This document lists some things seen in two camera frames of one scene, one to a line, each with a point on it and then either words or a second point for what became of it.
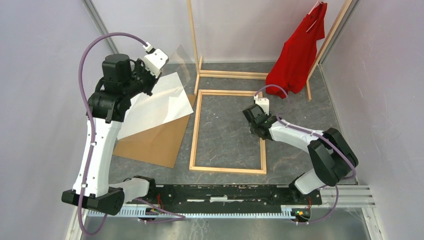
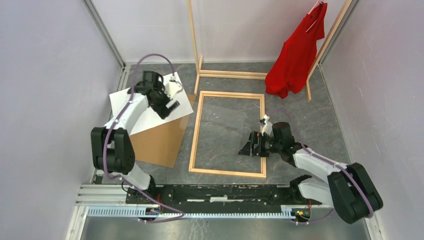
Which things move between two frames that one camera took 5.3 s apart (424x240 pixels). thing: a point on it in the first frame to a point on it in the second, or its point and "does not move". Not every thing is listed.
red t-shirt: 293,62 does not move
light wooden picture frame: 263,160 does not move
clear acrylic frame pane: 174,78 to 220,133
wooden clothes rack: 255,75 does not move
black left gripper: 140,66 to 162,111
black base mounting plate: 230,197 does not move
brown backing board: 160,145 does not move
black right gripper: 268,114 to 255,138
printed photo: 168,101 does not move
